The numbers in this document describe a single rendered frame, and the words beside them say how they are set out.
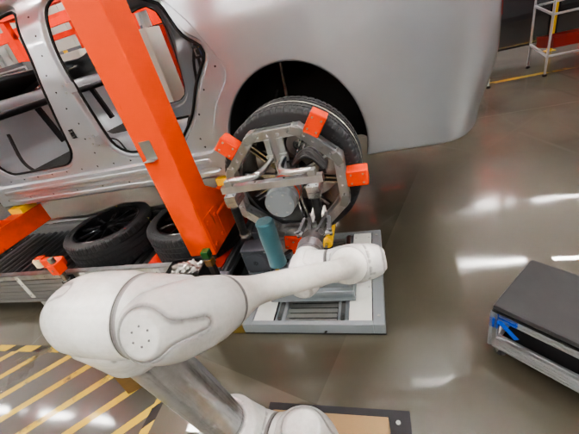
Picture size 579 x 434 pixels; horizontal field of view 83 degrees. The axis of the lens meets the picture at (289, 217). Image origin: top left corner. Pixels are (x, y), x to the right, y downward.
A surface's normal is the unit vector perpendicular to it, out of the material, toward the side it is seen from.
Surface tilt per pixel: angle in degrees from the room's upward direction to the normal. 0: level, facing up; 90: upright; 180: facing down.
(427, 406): 0
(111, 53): 90
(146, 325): 56
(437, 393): 0
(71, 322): 49
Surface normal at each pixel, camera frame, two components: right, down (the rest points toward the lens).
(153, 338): -0.27, -0.06
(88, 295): -0.33, -0.60
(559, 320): -0.24, -0.83
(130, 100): -0.20, 0.55
